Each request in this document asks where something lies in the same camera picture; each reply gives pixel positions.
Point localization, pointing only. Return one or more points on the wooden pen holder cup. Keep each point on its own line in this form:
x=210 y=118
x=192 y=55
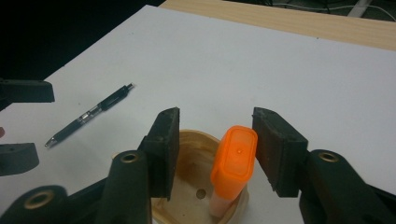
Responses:
x=193 y=174

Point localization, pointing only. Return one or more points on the black pen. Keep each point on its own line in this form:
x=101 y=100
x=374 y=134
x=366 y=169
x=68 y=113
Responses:
x=90 y=113

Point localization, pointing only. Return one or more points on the orange highlighter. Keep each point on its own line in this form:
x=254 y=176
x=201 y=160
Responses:
x=233 y=158

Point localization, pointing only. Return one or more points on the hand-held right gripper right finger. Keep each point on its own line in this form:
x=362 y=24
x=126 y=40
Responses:
x=277 y=149

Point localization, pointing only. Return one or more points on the white frame desk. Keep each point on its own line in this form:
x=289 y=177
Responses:
x=359 y=7

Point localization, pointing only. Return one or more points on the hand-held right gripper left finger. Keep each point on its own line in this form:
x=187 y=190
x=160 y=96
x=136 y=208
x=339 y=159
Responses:
x=163 y=149

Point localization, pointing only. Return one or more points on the wooden table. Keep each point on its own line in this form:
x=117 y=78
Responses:
x=280 y=21

